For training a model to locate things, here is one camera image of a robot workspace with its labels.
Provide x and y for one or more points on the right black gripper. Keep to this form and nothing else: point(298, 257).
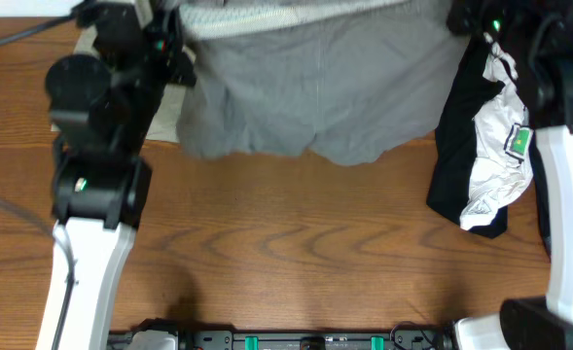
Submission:
point(470, 17)

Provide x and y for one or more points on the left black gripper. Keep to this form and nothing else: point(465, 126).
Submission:
point(161, 49)

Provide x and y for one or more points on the grey shorts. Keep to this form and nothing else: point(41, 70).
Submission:
point(348, 88)

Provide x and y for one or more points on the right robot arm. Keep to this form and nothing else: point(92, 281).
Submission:
point(539, 36)

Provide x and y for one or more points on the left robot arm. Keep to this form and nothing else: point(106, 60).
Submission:
point(98, 199)

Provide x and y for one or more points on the black garment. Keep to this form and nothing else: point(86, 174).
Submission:
point(455, 135)

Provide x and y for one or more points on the folded khaki shorts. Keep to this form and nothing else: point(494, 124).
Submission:
point(167, 116)

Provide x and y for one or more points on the white shirt with green logo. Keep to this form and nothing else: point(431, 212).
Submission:
point(502, 170)

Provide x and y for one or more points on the black shorts with pink hem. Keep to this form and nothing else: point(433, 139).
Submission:
point(542, 199)

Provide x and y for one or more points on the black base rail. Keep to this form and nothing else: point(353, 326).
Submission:
point(165, 334)

